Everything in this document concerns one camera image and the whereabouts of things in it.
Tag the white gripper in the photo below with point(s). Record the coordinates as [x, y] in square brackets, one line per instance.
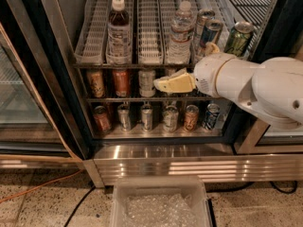
[205, 73]

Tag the clear water bottle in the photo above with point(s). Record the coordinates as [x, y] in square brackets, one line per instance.
[180, 34]

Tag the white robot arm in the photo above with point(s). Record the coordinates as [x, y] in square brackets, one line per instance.
[271, 91]

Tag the silver can middle shelf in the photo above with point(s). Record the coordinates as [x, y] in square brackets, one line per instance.
[169, 72]

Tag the silver can shelf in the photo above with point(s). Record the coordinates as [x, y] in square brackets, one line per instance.
[123, 111]
[146, 117]
[169, 72]
[202, 16]

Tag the green can top shelf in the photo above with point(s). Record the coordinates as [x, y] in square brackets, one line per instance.
[239, 38]

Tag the tan can bottom shelf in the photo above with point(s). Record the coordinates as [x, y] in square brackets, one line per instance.
[191, 117]

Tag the tan can shelf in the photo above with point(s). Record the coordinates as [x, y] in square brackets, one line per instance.
[191, 117]
[95, 80]

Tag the silver can rear top shelf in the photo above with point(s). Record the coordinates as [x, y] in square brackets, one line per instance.
[202, 16]

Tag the white can middle shelf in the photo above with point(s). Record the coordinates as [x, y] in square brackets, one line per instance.
[146, 86]

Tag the white can shelf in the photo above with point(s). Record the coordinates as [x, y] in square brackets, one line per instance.
[170, 118]
[146, 86]

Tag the blue can bottom shelf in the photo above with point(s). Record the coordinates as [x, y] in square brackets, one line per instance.
[211, 115]

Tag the white can bottom shelf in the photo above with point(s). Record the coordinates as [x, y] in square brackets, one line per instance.
[170, 118]

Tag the silver can bottom shelf centre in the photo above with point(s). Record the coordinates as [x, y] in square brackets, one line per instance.
[146, 117]

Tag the white plastic shelf organiser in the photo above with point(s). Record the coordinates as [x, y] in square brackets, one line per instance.
[150, 22]

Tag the orange can middle shelf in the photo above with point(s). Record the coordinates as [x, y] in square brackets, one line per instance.
[122, 82]

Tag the brown tea bottle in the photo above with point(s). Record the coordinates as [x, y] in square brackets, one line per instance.
[119, 34]

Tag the silver can bottom shelf left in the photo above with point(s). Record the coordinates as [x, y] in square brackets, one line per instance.
[123, 111]

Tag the tan can middle shelf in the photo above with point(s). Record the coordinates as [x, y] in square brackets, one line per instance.
[95, 80]

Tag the red can bottom shelf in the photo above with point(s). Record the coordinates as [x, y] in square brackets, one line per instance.
[102, 118]

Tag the stainless steel fridge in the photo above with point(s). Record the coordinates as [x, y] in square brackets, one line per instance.
[240, 148]

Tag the glass fridge door left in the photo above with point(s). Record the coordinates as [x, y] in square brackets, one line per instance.
[29, 137]

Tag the blue energy drink can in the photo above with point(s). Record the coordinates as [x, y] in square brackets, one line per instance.
[211, 33]

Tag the clear plastic bin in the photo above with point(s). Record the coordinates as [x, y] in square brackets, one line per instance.
[158, 185]

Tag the bubble wrap sheet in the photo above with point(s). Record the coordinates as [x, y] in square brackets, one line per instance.
[159, 211]

